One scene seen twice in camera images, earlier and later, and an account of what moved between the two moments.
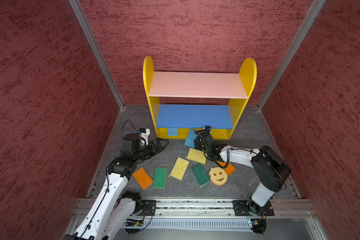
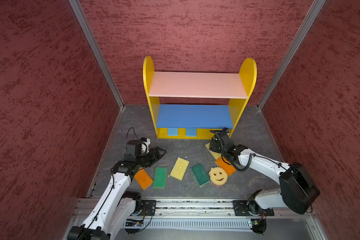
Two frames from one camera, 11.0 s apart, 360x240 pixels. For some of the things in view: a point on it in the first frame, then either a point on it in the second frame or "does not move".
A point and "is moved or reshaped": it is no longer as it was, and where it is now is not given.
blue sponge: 190,138 is moved or reshaped
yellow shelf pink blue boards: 181,101 does not move
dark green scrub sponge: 200,174 does not move
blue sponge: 173,131 does not move
